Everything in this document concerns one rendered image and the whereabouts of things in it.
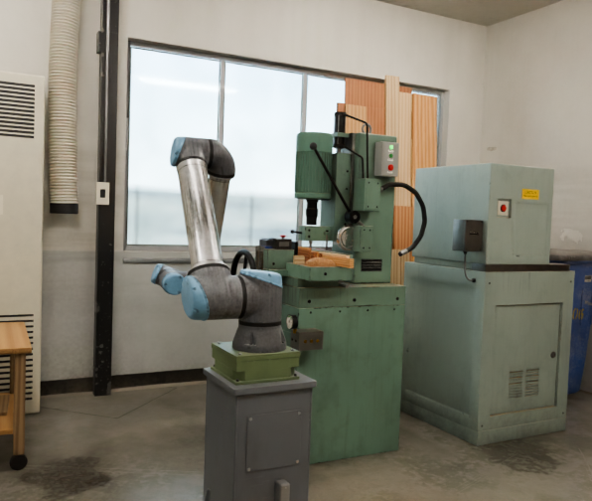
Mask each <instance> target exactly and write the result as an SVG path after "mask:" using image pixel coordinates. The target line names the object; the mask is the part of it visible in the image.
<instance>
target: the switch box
mask: <svg viewBox="0 0 592 501"><path fill-rule="evenodd" d="M390 145H392V146H393V148H392V149H389V146H390ZM388 150H393V152H388ZM389 153H392V155H393V157H392V158H389V157H388V155H389ZM398 156H399V143H395V142H386V141H381V142H376V143H375V156H374V176H382V177H397V176H398ZM388 159H393V161H388ZM389 164H392V165H393V170H392V171H391V172H392V173H387V171H389V170H388V165H389Z"/></svg>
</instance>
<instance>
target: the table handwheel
mask: <svg viewBox="0 0 592 501"><path fill-rule="evenodd" d="M243 255H244V262H243V269H246V267H247V261H248V262H249V266H250V269H256V270H257V268H256V263H255V260H254V258H253V256H252V254H251V253H250V251H248V250H239V251H238V252H237V253H236V255H235V256H234V258H233V261H232V264H231V269H230V274H231V275H236V270H237V265H238V262H239V260H240V258H241V257H242V256H243Z"/></svg>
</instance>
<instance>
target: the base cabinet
mask: <svg viewBox="0 0 592 501"><path fill-rule="evenodd" d="M404 313H405V305H404V304H400V305H374V306H346V307H318V308H297V307H294V306H291V305H288V304H285V303H282V317H281V327H282V330H283V333H284V336H285V339H286V346H289V347H290V343H291V329H288V328H287V325H286V317H287V315H289V314H290V315H294V314H295V315H296V316H297V317H298V327H297V329H307V328H316V329H319V330H322V331H324V339H323V350H308V351H300V357H299V367H295V369H294V370H295V371H297V372H299V373H301V374H303V375H305V376H307V377H309V378H311V379H313V380H315V381H317V387H315V388H313V391H312V416H311V441H310V464H314V463H320V462H326V461H332V460H338V459H344V458H351V457H357V456H363V455H369V454H375V453H381V452H387V451H394V450H398V443H399V421H400V399H401V378H402V356H403V335H404Z"/></svg>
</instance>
